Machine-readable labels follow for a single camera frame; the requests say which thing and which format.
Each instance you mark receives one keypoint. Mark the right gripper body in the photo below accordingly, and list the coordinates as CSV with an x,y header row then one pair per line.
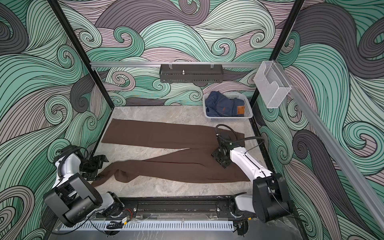
x,y
218,154

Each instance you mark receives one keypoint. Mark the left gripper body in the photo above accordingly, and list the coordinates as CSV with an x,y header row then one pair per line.
x,y
90,166

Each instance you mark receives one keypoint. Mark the brown trousers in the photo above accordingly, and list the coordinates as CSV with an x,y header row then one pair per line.
x,y
192,161

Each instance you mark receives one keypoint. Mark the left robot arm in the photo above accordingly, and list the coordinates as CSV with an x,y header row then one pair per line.
x,y
72,198

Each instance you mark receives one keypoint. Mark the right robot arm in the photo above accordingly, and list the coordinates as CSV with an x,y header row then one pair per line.
x,y
261,183

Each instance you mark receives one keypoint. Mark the white plastic basket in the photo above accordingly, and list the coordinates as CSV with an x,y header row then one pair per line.
x,y
231,95

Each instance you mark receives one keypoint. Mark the blue jeans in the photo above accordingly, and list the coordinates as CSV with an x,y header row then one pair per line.
x,y
218,105

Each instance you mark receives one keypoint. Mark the black perforated metal tray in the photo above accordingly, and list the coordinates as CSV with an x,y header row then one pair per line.
x,y
191,74

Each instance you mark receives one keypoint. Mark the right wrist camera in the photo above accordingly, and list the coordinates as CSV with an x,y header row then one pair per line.
x,y
225,140

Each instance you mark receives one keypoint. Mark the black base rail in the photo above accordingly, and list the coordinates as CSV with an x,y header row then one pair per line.
x,y
230,207

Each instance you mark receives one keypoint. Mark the white slotted cable duct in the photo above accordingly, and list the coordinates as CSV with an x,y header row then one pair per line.
x,y
155,226

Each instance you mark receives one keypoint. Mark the white mesh wall holder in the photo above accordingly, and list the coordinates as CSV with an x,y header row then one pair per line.
x,y
273,83

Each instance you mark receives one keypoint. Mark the aluminium rail right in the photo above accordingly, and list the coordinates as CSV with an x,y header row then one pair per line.
x,y
318,106

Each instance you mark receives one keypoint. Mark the aluminium rail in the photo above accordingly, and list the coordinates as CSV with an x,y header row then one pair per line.
x,y
318,106
138,64

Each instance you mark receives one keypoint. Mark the aluminium rail back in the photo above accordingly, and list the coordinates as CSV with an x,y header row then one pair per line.
x,y
138,64

